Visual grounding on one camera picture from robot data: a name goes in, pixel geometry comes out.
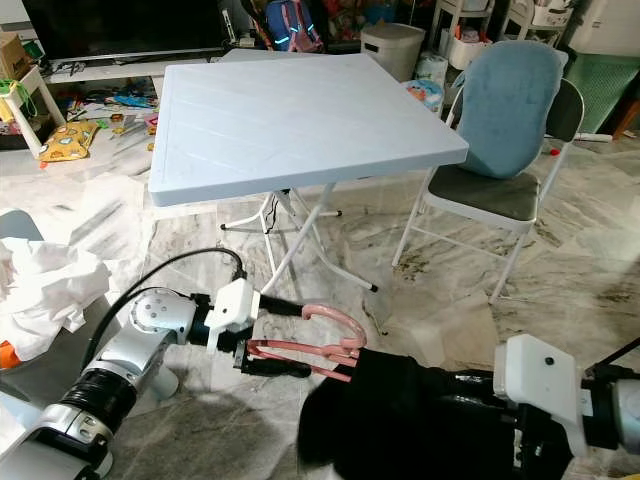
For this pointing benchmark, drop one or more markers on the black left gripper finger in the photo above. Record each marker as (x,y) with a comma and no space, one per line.
(280,366)
(282,306)

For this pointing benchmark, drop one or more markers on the pink clothes hanger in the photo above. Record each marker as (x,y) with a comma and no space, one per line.
(345,313)

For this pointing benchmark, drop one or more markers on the black garment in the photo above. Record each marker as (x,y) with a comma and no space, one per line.
(400,420)

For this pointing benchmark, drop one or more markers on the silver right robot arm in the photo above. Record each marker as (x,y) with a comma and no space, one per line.
(628,415)

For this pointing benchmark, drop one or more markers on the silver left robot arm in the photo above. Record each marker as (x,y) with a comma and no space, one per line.
(130,360)

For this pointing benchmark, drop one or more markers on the orange garment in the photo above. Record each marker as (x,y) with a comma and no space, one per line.
(8,355)

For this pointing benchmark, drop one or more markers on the light blue folding table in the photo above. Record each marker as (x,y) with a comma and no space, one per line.
(300,120)

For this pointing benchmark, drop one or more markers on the light blue child chair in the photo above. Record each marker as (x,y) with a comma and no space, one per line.
(15,224)

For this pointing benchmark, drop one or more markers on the white folding chair grey seat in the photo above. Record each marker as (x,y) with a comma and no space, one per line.
(480,190)

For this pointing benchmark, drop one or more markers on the white trash bin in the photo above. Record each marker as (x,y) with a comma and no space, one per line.
(390,50)

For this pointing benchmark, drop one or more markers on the blue and pink backpack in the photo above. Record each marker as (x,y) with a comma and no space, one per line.
(292,25)

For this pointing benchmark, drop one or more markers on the blue towel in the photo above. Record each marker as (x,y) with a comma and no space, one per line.
(510,105)

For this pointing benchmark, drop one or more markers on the white television stand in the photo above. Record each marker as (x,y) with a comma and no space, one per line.
(110,70)

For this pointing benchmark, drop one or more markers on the small white table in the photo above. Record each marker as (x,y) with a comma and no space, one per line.
(50,100)

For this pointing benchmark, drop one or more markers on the white shelf cart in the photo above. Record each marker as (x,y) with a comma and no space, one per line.
(545,15)
(470,48)

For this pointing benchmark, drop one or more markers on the black television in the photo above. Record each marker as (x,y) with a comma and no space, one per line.
(120,25)

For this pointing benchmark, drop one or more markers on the green laundry basket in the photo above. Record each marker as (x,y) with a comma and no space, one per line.
(610,90)

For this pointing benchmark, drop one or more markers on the cardboard box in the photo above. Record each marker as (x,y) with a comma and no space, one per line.
(15,55)

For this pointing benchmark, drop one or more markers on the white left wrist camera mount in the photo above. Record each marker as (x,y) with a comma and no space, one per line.
(232,310)

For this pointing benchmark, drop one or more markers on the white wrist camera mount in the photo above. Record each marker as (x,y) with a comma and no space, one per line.
(232,310)
(540,385)

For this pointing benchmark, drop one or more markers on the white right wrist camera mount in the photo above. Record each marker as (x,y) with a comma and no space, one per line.
(540,385)

